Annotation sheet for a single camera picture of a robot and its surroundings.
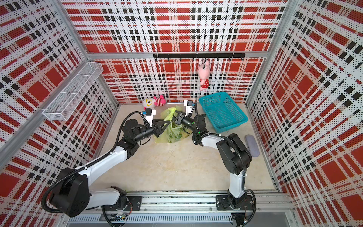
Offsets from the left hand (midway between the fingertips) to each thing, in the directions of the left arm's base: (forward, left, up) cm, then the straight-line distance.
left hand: (170, 121), depth 76 cm
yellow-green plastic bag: (-1, -1, -10) cm, 10 cm away
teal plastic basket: (+30, -39, -29) cm, 57 cm away
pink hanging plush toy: (+35, -20, +8) cm, 41 cm away
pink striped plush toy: (+35, +21, -20) cm, 46 cm away
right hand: (+6, +1, +2) cm, 7 cm away
